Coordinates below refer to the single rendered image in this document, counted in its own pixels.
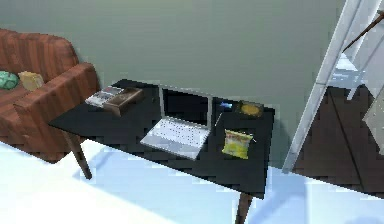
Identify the black table with brown legs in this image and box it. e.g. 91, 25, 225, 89
48, 78, 276, 224

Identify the brown striped sofa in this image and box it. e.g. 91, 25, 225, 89
0, 28, 101, 164

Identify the silver open laptop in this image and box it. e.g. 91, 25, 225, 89
139, 85, 214, 161

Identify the grey white book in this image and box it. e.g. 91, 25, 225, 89
85, 85, 125, 109

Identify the green patterned cushion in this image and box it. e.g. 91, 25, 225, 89
0, 70, 20, 91

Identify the white framed room door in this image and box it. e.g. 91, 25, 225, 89
281, 0, 384, 200

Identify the yellow cushion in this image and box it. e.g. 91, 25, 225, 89
18, 70, 45, 92

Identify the dark bowl with yellow contents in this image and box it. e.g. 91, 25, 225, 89
237, 100, 265, 118

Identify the yellow snack bag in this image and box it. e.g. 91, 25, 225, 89
221, 129, 254, 160

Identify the brown box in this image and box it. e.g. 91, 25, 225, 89
103, 87, 145, 117

